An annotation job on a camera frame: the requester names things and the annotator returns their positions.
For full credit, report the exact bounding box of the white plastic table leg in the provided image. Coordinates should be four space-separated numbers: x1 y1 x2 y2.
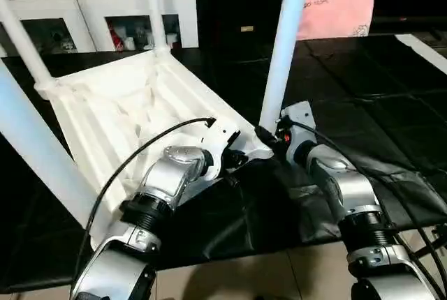
140 0 171 57
257 0 314 135
0 59 100 230
0 0 55 86

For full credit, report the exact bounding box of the black work mat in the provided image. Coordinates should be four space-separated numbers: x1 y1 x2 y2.
0 31 447 294

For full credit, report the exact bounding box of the pink printed pillow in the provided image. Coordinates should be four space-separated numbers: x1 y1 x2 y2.
296 0 376 41

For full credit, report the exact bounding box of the black television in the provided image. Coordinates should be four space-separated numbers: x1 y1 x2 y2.
370 13 447 34

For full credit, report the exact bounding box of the black tripod stand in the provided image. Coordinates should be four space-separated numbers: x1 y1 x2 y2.
412 222 447 274

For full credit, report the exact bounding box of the white glass-door cabinet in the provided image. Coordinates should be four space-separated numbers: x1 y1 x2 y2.
0 0 199 55

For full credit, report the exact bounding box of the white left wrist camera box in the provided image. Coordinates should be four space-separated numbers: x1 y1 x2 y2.
204 119 244 177

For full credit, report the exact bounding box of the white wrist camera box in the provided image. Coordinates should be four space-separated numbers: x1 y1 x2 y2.
204 119 244 177
278 100 315 142

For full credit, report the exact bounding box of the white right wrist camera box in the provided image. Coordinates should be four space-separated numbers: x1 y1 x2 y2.
278 100 315 142

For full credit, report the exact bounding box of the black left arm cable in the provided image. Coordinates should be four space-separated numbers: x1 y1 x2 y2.
73 116 219 295

